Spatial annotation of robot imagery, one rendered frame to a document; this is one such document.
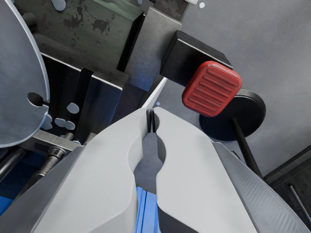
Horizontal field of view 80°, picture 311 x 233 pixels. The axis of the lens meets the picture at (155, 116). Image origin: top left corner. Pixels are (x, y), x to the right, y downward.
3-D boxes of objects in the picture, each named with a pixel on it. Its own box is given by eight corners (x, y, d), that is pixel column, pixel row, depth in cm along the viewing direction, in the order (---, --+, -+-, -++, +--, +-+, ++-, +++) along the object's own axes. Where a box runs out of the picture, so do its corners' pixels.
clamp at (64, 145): (34, 109, 35) (-10, 149, 27) (117, 142, 38) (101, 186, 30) (32, 131, 39) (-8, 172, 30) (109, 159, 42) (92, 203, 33)
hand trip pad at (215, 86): (199, 42, 28) (207, 59, 22) (233, 60, 29) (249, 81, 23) (177, 81, 32) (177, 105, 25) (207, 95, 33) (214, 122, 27)
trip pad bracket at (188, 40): (175, 17, 41) (176, 39, 25) (213, 38, 43) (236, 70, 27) (163, 43, 44) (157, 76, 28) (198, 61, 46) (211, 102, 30)
